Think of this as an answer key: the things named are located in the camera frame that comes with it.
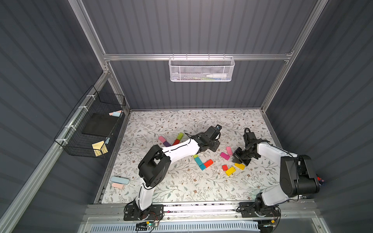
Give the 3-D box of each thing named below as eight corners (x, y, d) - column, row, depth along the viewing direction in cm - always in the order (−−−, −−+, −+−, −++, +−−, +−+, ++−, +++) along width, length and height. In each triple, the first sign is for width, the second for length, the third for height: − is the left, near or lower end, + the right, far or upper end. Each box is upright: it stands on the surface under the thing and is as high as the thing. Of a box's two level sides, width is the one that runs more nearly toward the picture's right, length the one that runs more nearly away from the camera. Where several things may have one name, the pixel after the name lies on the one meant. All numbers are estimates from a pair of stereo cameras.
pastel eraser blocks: (110, 189, 83) (107, 187, 80) (113, 178, 87) (111, 176, 84) (128, 189, 83) (126, 187, 80) (131, 178, 87) (129, 176, 84)
